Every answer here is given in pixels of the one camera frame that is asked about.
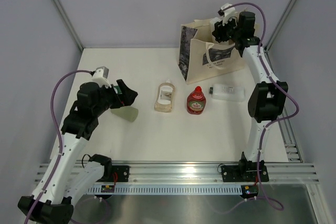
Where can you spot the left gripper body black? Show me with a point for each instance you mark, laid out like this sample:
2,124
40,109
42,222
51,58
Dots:
108,97

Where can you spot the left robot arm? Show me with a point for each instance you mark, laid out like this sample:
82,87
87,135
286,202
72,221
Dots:
55,197

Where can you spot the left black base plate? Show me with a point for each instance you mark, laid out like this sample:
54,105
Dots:
118,173

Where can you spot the white tube bottle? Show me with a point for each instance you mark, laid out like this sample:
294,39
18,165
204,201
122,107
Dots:
215,20

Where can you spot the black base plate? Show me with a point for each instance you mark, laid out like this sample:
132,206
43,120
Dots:
118,173
243,173

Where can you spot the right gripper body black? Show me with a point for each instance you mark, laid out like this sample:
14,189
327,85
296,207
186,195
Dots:
229,31

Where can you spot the canvas tote bag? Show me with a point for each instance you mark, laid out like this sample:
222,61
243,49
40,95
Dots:
201,57

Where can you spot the clear flat bottle black cap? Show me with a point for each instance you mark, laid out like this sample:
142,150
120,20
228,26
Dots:
227,92

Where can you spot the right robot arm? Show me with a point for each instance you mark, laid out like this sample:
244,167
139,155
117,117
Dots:
266,102

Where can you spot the white slotted cable duct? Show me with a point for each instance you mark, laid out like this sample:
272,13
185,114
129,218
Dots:
165,190

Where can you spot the red Fairy dish soap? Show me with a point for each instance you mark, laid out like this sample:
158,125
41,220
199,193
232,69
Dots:
196,101

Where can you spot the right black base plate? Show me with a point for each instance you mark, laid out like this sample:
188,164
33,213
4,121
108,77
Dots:
243,173

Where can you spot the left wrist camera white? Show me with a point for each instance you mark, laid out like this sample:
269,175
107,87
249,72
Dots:
100,77

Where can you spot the green bottle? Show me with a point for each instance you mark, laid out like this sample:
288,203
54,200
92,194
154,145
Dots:
117,90

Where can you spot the clear amber soap bottle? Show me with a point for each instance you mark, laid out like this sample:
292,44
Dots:
165,97

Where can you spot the aluminium front rail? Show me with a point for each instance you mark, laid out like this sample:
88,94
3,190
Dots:
208,173

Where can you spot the pale green cylinder container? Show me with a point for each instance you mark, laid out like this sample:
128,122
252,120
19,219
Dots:
127,113

